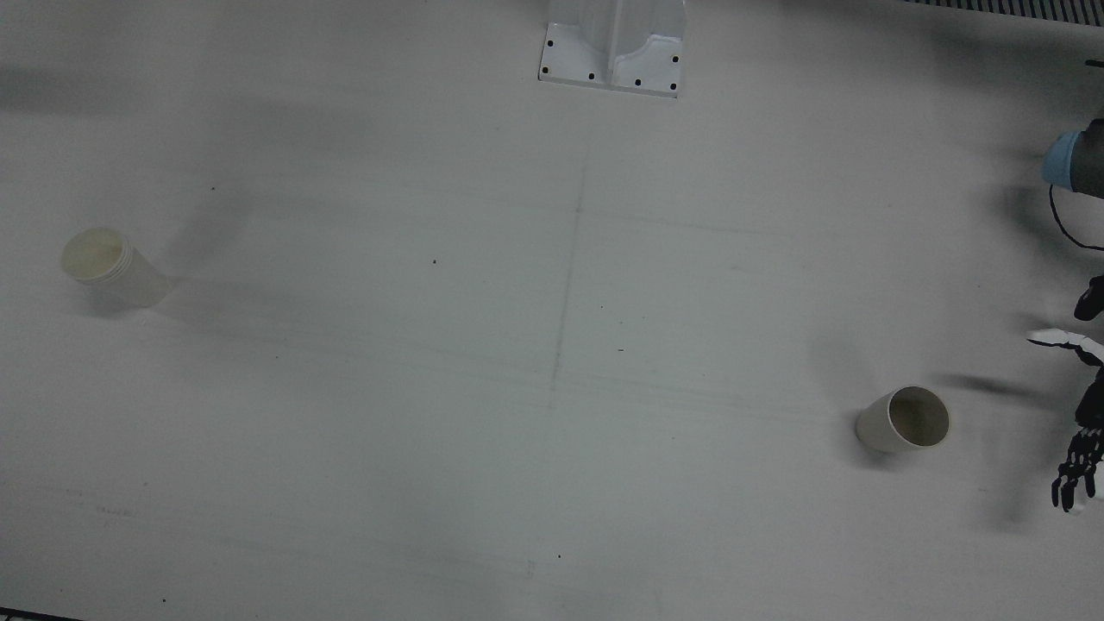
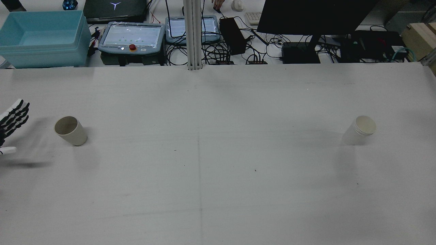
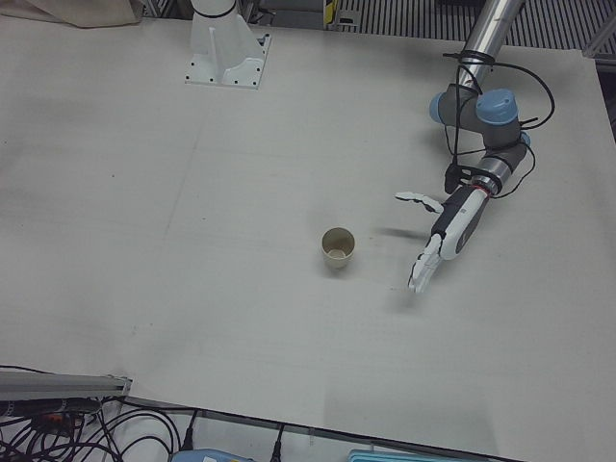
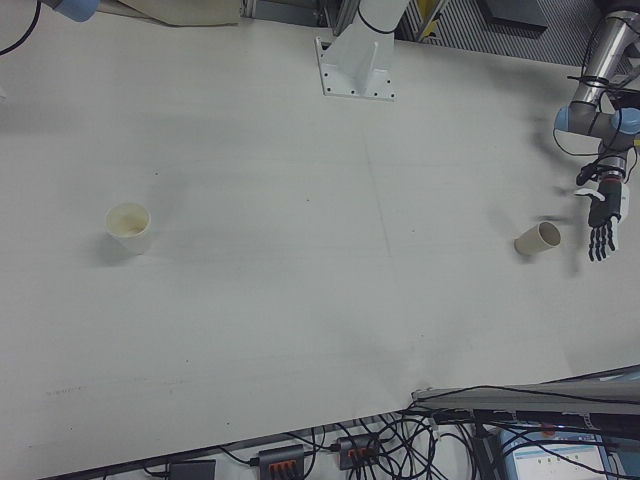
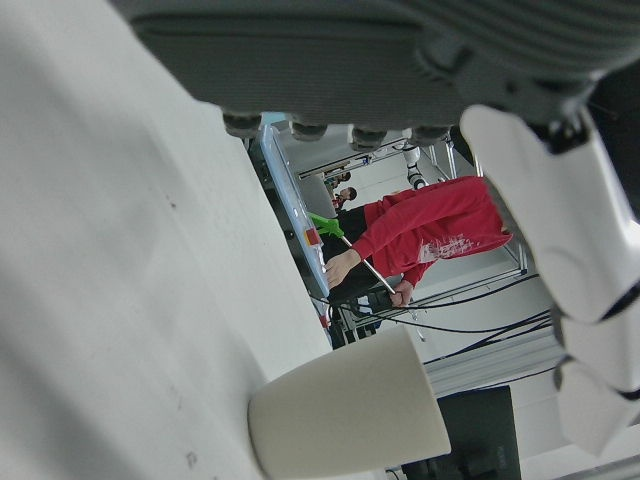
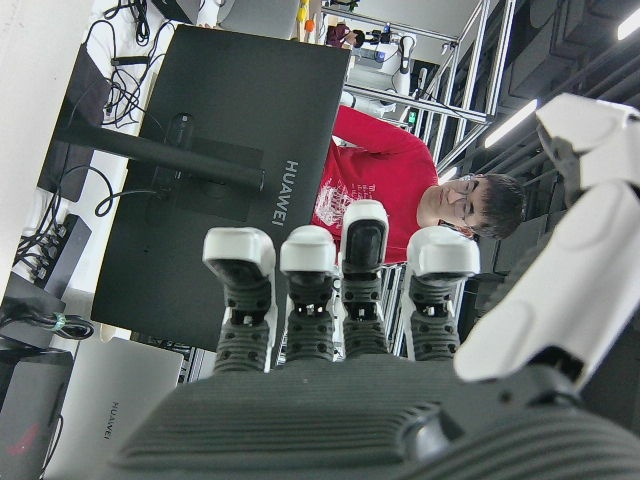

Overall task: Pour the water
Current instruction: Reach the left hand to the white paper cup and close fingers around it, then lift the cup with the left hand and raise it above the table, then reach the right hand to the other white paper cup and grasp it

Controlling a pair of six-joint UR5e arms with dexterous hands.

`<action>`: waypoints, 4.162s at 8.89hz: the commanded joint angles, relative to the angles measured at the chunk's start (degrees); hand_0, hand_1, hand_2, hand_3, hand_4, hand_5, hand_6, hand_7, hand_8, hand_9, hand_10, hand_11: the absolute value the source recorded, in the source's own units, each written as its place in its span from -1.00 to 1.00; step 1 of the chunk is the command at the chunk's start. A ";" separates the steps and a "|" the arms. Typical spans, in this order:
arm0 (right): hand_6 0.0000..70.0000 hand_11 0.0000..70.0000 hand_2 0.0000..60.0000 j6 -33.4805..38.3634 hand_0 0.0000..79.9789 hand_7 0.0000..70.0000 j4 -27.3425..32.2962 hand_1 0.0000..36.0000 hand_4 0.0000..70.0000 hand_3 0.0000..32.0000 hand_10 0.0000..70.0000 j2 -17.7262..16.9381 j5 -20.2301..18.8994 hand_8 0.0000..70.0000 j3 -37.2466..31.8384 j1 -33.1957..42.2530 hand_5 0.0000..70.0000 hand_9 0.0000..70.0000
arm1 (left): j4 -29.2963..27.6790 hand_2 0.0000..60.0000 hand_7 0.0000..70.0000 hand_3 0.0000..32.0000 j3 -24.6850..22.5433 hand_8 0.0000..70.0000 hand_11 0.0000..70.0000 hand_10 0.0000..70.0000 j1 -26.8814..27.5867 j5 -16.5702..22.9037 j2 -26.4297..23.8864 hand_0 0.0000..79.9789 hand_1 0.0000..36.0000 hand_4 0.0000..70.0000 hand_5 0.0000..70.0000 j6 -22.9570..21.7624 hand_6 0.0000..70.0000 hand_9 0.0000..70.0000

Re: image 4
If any white paper cup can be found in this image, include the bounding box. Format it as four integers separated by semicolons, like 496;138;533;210
104;202;152;257

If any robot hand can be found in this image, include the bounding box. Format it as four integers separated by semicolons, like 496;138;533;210
573;178;631;264

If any black flat panel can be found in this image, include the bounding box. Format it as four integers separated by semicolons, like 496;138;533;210
482;0;549;36

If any yellow black bracket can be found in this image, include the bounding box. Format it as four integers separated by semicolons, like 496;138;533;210
418;0;437;40

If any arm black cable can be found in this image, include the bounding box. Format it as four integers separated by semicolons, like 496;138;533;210
0;0;41;56

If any grey aluminium frame rail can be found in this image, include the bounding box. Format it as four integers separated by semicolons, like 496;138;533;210
239;0;361;39

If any beige paper cup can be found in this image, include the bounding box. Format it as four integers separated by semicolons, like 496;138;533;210
513;221;561;256

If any white metal mount pedestal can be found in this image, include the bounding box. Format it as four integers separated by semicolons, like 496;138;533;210
313;0;399;104

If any black box device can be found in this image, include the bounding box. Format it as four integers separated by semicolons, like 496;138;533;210
167;458;217;480

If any grey ribbed mat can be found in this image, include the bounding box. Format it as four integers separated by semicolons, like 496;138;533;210
394;0;640;69

